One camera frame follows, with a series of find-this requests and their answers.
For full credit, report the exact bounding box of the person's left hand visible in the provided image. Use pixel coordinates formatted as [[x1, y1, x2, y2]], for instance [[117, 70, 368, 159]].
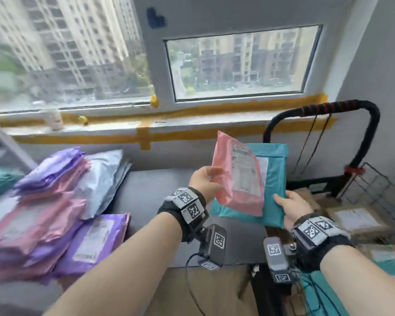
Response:
[[188, 166, 223, 205]]

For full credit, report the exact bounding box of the person's right hand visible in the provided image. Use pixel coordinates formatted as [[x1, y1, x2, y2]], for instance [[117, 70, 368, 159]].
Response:
[[273, 190, 314, 231]]

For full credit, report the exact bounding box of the brown cardboard box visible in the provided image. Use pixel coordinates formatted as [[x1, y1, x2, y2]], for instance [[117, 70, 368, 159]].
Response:
[[358, 242, 395, 264], [293, 187, 324, 212], [325, 203, 391, 237]]

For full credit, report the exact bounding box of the pink plastic package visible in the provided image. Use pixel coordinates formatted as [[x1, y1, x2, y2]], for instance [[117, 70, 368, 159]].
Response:
[[0, 259, 55, 284], [0, 193, 87, 258], [120, 213, 132, 243], [211, 130, 266, 218], [18, 161, 91, 203]]

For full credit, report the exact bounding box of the grey-white mailer bag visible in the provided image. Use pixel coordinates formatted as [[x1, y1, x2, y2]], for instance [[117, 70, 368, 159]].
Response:
[[75, 149, 132, 220]]

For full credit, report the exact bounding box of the black wire cart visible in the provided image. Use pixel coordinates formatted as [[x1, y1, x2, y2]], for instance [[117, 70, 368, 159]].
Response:
[[262, 99, 395, 316]]

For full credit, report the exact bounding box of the person's left forearm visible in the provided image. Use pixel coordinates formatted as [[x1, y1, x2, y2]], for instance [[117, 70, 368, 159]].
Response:
[[44, 212, 183, 316]]

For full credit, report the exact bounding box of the person's right forearm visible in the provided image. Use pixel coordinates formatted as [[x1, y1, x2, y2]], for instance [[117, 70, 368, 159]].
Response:
[[319, 245, 395, 316]]

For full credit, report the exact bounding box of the left marker wristband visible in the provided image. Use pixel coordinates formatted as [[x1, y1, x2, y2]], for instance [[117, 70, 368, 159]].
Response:
[[157, 187, 210, 243]]

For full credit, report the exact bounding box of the marker wristband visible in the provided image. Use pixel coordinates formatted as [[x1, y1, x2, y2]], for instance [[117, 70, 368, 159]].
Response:
[[157, 187, 210, 243], [291, 212, 355, 273]]

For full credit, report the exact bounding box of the right marker wristband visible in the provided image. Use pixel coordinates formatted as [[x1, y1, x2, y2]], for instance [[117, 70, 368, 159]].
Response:
[[291, 212, 355, 273]]

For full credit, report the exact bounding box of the white framed window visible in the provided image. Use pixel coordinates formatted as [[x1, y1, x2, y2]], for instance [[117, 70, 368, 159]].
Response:
[[0, 0, 331, 116]]

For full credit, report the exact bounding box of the white paper cup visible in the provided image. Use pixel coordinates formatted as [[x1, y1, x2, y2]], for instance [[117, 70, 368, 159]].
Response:
[[41, 108, 65, 132]]

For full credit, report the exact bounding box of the blue tape patch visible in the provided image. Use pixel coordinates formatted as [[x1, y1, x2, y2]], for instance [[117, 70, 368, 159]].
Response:
[[146, 7, 167, 29]]

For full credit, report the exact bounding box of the white metal shelf rack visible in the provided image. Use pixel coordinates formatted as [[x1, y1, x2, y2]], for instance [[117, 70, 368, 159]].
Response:
[[0, 115, 39, 235]]

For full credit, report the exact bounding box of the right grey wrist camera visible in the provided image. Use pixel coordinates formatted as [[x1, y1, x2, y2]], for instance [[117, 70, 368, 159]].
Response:
[[263, 237, 300, 284]]

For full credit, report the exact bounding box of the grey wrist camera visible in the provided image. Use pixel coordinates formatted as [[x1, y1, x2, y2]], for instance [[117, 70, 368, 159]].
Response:
[[197, 224, 228, 271], [263, 237, 300, 284]]

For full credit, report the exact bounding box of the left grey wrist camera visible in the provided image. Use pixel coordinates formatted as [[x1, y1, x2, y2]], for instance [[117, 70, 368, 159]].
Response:
[[197, 224, 228, 271]]

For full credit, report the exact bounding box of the black elastic cord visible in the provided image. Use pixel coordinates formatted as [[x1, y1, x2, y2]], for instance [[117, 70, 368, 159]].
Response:
[[292, 113, 333, 176]]

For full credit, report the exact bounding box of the left black camera cable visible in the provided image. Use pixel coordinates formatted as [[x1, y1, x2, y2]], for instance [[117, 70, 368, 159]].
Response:
[[184, 253, 207, 316]]

